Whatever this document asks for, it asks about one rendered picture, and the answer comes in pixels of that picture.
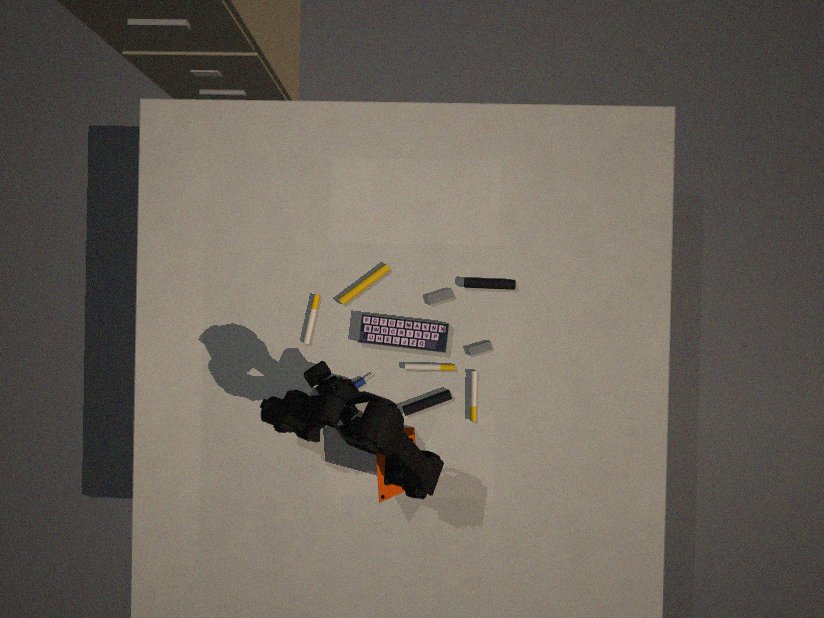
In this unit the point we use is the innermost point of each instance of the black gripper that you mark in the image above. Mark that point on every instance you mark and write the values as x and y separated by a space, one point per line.
317 375

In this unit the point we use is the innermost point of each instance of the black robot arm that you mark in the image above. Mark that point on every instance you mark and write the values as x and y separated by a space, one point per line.
380 430

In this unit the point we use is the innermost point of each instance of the keyboard with white letter keys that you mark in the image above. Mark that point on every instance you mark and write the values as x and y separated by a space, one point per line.
403 333

